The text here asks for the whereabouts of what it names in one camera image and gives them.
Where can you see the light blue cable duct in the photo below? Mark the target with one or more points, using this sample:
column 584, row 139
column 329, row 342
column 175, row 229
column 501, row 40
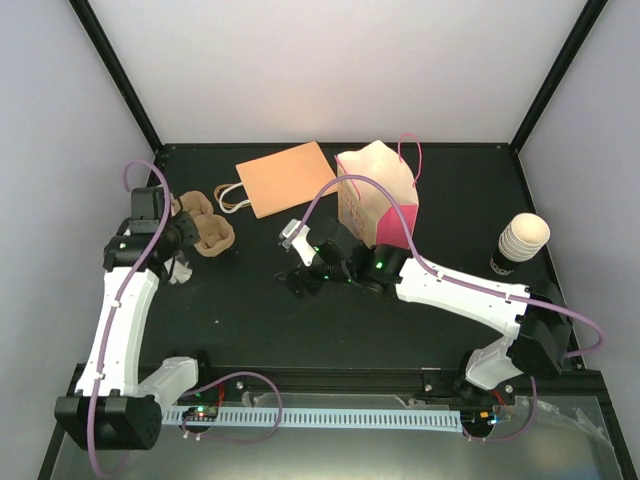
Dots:
column 315, row 418

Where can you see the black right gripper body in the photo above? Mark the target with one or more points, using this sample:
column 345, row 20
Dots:
column 313, row 284

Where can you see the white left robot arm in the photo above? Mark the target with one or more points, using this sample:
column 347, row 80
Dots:
column 111, row 407

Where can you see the black frame post left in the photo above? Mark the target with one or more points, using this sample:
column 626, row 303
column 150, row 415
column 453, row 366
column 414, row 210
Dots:
column 103, row 47

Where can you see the white straws bundle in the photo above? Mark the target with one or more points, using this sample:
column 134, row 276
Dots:
column 179, row 270

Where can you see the black frame post right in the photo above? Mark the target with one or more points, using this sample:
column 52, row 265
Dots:
column 578, row 34

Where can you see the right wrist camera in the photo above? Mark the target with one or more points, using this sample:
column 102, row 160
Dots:
column 294, row 235

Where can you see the plain brown paper bag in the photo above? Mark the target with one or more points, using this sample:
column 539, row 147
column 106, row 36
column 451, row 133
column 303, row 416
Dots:
column 276, row 182

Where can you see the black frame post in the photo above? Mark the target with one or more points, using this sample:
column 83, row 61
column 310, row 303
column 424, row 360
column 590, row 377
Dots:
column 578, row 34
column 103, row 47

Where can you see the stack of paper cups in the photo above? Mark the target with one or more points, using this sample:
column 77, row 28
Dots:
column 520, row 241

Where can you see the cream cakes paper bag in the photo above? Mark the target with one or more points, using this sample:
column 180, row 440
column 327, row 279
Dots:
column 372, row 217

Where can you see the brown pulp cup carriers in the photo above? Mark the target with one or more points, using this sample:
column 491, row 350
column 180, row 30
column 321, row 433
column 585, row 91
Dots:
column 216, row 235

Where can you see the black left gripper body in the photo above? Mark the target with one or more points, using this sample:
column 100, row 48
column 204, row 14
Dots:
column 191, row 235

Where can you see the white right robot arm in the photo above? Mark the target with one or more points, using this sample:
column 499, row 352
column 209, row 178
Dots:
column 533, row 340

